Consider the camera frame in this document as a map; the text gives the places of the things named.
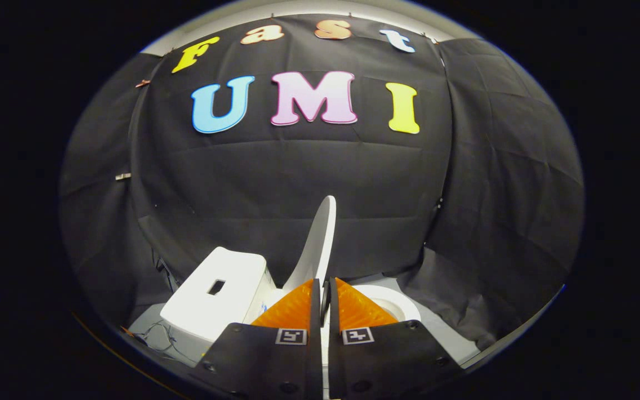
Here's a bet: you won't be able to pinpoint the white toilet tank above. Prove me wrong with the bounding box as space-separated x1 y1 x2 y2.
159 246 277 344

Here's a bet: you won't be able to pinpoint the black backdrop cloth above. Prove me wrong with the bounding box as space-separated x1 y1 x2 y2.
59 14 586 352

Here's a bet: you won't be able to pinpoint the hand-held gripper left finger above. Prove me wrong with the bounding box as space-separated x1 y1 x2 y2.
191 278 324 400

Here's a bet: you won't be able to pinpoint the black cable behind tank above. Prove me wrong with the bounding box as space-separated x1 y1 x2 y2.
155 253 179 295

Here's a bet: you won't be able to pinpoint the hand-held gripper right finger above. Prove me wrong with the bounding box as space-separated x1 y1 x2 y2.
328 277 463 400

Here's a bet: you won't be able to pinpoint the thin floor cables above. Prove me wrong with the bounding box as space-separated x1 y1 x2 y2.
131 319 179 353

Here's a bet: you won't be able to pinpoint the white toilet seat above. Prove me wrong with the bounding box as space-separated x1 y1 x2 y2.
352 284 422 323

